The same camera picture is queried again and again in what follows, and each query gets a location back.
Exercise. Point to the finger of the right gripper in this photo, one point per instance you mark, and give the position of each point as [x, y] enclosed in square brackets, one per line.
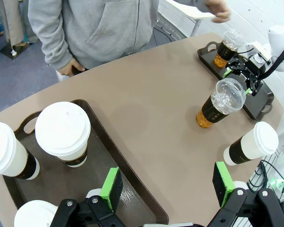
[236, 67]
[255, 87]

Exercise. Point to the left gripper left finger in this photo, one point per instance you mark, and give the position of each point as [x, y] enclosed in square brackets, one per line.
[110, 186]

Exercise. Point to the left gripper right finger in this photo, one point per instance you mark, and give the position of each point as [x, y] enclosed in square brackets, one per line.
[223, 184]

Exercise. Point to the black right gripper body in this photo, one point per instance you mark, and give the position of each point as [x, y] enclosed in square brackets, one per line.
[254, 69]

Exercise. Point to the clear dome-lid iced coffee cup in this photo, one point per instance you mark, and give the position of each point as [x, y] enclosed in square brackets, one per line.
[217, 111]
[227, 50]

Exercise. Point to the white lidded paper coffee cup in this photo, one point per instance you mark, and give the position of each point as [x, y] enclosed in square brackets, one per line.
[255, 144]
[33, 215]
[4, 151]
[61, 127]

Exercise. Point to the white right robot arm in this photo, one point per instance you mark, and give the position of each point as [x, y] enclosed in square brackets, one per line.
[280, 40]

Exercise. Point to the person's left forearm grey sleeve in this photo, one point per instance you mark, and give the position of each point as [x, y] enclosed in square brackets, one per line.
[198, 2]

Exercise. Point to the person's right forearm grey sleeve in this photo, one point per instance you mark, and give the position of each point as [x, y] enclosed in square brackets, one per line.
[49, 35]

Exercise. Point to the brown plastic serving tray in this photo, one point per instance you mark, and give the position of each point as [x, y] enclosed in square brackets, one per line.
[123, 170]
[258, 104]

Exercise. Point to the person's left hand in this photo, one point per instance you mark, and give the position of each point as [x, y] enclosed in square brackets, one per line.
[219, 10]

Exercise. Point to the person's right hand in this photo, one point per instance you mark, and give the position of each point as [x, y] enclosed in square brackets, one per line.
[69, 68]

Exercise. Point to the white device with green light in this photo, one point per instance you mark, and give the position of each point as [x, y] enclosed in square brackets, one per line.
[281, 179]

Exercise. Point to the large white table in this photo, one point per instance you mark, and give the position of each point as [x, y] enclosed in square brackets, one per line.
[187, 9]

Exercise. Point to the person in grey hoodie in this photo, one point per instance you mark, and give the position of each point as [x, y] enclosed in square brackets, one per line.
[104, 28]

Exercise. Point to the dark jacket khaki trousers mannequin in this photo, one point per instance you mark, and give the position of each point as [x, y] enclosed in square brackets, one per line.
[14, 23]

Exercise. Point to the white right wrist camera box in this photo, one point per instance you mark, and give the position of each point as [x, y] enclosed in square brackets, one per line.
[261, 52]

